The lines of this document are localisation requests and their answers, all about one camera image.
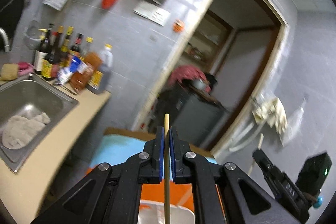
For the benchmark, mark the red pink cloth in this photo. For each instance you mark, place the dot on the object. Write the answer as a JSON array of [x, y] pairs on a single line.
[[188, 73]]

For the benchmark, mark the chrome curved faucet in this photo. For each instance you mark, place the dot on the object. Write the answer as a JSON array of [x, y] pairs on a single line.
[[5, 40]]

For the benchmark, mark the white mesh bag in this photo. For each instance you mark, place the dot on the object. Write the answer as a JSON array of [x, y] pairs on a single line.
[[294, 123]]

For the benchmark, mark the white wall socket panel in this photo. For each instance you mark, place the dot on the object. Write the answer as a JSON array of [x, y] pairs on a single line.
[[152, 12]]

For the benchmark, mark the clear yellow-capped bottle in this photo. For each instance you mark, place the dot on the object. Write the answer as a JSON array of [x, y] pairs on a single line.
[[86, 48]]

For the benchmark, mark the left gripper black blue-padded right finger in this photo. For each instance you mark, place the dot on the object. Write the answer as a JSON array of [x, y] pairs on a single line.
[[222, 193]]

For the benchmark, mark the large dark oil jug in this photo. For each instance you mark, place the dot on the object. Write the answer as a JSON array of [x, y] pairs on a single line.
[[99, 81]]

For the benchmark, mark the black tracker box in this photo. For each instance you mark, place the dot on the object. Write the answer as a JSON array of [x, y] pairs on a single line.
[[314, 173]]

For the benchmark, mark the cream rubber gloves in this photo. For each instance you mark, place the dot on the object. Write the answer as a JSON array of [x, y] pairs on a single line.
[[273, 113]]

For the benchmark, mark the yellow sponge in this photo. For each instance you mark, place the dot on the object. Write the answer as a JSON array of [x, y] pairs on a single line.
[[9, 72]]

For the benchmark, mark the stainless steel sink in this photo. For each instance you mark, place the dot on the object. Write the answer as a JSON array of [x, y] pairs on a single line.
[[29, 96]]

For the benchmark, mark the small metal pot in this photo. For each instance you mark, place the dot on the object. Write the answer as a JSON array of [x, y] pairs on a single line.
[[199, 84]]

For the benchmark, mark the blue white salt bag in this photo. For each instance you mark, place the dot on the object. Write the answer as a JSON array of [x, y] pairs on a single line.
[[64, 74]]

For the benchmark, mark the grey dish rag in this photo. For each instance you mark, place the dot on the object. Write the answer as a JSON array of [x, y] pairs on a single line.
[[19, 131]]

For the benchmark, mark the black wok pan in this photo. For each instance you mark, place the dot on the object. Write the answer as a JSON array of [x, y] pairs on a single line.
[[11, 11]]

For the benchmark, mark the dark soy sauce bottle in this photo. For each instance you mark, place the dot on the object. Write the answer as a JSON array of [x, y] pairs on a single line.
[[51, 63]]

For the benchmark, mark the orange wall hook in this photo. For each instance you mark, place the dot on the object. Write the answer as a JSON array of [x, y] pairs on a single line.
[[178, 26]]

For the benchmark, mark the dark grey cabinet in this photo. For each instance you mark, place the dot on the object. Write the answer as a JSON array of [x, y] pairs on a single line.
[[191, 114]]

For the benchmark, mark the orange-brown spice bag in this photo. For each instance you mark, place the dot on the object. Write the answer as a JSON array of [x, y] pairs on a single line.
[[85, 71]]

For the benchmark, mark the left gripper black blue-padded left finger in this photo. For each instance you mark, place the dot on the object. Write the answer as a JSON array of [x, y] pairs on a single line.
[[110, 194]]

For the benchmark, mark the black pump bottle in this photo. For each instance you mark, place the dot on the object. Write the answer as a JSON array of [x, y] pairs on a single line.
[[43, 48]]

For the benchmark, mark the red capped sauce bottle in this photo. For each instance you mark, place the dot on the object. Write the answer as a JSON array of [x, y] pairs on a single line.
[[75, 49]]

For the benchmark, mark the wire mesh strainer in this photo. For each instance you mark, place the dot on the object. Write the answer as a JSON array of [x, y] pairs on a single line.
[[31, 34]]

